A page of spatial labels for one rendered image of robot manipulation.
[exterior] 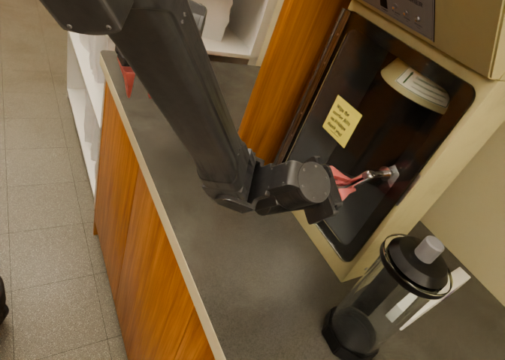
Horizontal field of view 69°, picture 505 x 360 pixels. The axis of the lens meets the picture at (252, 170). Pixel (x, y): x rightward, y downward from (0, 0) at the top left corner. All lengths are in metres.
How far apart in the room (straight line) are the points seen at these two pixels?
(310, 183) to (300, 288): 0.32
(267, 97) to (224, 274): 0.40
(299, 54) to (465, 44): 0.37
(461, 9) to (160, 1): 0.39
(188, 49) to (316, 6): 0.54
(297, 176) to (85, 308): 1.38
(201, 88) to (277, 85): 0.53
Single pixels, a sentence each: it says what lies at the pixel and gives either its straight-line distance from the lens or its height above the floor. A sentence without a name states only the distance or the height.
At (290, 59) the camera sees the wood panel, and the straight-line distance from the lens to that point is 0.83.
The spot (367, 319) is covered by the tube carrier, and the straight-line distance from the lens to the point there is 0.64.
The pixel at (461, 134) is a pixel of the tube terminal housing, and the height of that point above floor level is 1.32.
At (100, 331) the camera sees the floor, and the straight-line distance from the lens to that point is 1.69.
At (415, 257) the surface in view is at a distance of 0.58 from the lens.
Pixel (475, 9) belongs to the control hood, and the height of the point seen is 1.48.
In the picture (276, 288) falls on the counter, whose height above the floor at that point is 0.94.
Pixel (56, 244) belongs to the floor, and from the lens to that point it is 1.93.
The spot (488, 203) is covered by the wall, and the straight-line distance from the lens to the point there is 1.09.
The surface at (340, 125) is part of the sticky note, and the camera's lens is 0.75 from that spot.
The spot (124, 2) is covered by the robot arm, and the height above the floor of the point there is 1.43.
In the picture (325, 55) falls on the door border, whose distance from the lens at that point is 0.79.
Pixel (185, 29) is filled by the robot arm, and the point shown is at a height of 1.41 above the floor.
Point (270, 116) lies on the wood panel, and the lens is 0.89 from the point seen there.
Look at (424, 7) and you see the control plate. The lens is 0.60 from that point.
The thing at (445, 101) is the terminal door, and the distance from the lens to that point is 0.62.
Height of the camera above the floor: 1.50
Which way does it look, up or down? 35 degrees down
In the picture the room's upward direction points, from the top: 22 degrees clockwise
